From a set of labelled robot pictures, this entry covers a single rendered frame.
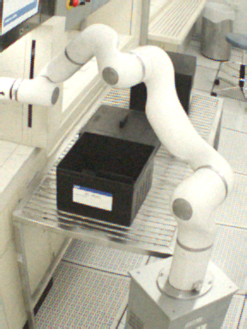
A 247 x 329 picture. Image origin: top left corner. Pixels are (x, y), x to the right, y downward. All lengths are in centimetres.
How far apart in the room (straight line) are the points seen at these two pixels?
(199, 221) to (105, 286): 141
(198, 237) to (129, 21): 208
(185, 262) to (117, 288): 120
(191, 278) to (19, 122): 93
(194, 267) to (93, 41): 73
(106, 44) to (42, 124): 70
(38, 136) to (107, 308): 97
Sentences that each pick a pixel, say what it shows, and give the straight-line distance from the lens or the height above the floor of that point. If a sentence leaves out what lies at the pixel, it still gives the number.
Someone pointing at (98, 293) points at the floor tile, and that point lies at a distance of 285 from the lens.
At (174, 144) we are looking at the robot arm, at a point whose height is 125.
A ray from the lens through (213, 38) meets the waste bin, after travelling 566.
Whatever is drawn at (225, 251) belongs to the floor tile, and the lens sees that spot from 319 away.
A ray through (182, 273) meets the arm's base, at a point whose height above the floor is 85.
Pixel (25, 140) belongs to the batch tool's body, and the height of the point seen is 89.
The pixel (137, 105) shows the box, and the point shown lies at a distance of 274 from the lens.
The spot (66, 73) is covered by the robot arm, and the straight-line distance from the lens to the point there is 176.
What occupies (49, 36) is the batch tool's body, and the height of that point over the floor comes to 135.
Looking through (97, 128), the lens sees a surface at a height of 86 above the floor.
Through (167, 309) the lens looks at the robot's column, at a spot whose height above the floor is 76.
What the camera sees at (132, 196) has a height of 89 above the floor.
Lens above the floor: 202
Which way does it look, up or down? 32 degrees down
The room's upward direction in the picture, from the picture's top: 4 degrees clockwise
